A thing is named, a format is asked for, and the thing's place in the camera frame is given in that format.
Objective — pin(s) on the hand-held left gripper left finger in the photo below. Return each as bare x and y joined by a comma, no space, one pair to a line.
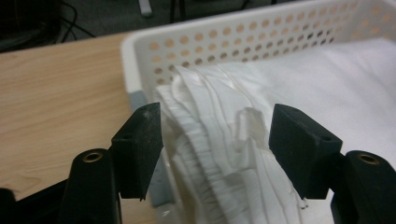
138,146

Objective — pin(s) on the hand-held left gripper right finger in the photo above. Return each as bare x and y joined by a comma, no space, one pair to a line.
300,146

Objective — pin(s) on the white cloth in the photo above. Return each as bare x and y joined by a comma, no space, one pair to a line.
218,130

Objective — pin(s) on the white plastic basket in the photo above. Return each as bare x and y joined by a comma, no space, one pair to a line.
143,42

